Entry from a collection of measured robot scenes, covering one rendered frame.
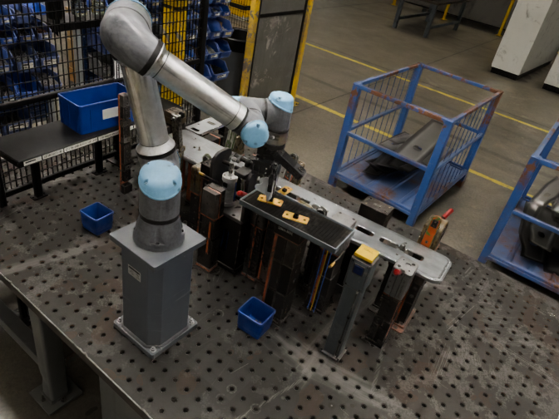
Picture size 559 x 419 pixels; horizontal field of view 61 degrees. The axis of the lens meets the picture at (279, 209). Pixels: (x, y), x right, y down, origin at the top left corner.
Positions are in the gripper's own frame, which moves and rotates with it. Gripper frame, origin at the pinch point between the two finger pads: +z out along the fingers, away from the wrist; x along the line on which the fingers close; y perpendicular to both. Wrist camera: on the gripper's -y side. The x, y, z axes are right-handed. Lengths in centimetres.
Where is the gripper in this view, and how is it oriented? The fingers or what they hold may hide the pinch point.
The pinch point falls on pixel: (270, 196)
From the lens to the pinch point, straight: 158.8
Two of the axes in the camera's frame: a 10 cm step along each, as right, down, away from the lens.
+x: -2.5, 5.0, -8.3
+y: -9.5, -2.7, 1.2
